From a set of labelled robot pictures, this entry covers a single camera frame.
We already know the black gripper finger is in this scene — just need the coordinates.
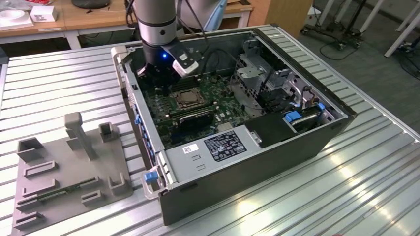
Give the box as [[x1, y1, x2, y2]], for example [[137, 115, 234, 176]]
[[159, 65, 181, 96], [135, 64, 167, 96]]

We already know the silver CPU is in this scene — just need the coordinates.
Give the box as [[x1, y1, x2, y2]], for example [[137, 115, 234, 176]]
[[179, 90, 203, 103]]

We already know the CPU socket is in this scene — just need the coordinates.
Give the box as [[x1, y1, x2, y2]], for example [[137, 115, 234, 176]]
[[171, 88, 211, 111]]

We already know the green RAM stick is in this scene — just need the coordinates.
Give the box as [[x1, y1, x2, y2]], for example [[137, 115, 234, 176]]
[[35, 183, 83, 200], [167, 108, 211, 119]]

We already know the blue card retainer strip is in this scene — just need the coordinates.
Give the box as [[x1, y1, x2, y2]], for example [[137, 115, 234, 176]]
[[131, 105, 155, 160]]

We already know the black graphics card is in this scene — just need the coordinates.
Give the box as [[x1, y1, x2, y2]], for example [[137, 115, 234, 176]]
[[175, 110, 213, 131]]

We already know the green motherboard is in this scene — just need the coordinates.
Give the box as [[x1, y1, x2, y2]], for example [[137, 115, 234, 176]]
[[143, 73, 259, 146]]

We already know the wooden desk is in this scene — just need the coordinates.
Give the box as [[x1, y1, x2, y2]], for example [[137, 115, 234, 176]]
[[0, 0, 254, 51]]

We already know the silver metal disk bay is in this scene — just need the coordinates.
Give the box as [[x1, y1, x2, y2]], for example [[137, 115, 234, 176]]
[[233, 39, 289, 113]]

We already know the black round base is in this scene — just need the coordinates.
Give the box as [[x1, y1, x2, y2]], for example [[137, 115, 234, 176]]
[[70, 0, 110, 8]]

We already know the black plastic shroud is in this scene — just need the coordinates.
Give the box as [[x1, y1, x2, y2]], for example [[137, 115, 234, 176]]
[[243, 113, 297, 148]]

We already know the grey power supply unit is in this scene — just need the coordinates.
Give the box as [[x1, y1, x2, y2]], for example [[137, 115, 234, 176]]
[[162, 124, 263, 184]]

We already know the white cardboard box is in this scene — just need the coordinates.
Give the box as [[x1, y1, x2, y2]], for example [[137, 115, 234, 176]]
[[29, 5, 58, 23]]

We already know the blue disk carrier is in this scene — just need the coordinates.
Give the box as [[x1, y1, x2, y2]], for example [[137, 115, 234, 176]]
[[282, 110, 301, 123]]

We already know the wooden cabinet panel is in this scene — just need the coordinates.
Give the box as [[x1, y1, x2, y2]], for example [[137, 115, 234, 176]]
[[249, 0, 311, 37]]

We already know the white tray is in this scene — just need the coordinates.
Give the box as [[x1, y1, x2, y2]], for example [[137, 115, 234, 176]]
[[0, 14, 34, 28]]

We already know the white bowl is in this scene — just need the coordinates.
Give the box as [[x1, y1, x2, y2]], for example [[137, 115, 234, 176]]
[[0, 8, 26, 22]]

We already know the grey parts rack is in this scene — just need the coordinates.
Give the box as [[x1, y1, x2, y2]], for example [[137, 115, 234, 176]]
[[10, 112, 134, 232]]

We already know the black open PC case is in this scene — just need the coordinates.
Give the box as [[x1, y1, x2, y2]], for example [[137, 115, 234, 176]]
[[110, 24, 358, 226]]

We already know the black wheeled cart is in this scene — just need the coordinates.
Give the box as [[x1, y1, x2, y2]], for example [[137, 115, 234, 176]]
[[299, 0, 365, 51]]

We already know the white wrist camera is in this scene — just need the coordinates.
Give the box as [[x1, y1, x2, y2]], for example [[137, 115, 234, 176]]
[[159, 44, 199, 77]]

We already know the white desk frame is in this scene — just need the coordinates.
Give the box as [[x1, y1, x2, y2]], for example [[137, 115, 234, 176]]
[[315, 0, 383, 32], [382, 0, 420, 58]]

